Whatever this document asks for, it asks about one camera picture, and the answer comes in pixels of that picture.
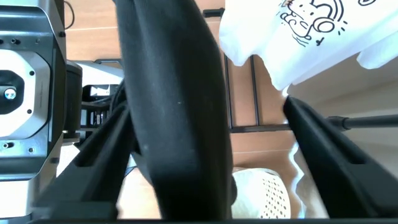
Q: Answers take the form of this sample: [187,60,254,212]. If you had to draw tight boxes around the black garment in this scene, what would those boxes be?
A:
[114,0,238,220]

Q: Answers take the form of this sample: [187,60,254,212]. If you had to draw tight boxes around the black clothes rack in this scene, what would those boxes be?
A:
[201,8,398,134]

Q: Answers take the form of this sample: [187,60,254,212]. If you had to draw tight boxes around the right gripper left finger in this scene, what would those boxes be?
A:
[32,102,138,220]

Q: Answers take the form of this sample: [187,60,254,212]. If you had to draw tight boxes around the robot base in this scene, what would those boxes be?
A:
[0,0,126,220]

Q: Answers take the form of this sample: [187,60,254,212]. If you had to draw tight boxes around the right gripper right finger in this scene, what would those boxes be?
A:
[282,95,398,218]

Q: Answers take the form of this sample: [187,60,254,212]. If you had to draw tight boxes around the black cable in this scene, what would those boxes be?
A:
[63,0,76,30]

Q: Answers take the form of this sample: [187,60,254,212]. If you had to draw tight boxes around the white laundry basket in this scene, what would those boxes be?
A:
[231,167,292,219]

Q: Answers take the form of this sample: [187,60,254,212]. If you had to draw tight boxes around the white printed T-shirt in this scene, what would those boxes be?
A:
[219,0,398,91]

